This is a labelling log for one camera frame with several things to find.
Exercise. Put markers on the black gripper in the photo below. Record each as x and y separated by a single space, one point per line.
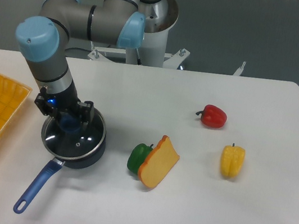
60 97

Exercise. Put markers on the glass lid blue knob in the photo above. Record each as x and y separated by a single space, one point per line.
75 145

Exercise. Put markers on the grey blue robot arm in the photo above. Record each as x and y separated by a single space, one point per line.
42 40

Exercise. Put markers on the green toy bell pepper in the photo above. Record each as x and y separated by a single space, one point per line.
138 156

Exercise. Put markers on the toy bread slice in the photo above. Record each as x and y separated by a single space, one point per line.
158 163

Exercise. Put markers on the red toy bell pepper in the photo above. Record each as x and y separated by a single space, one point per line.
212 116

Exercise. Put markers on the yellow toy bell pepper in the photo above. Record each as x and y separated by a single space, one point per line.
232 160

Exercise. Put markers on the dark saucepan blue handle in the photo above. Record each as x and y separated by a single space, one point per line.
53 166

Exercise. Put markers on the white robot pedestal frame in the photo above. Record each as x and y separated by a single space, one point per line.
160 18

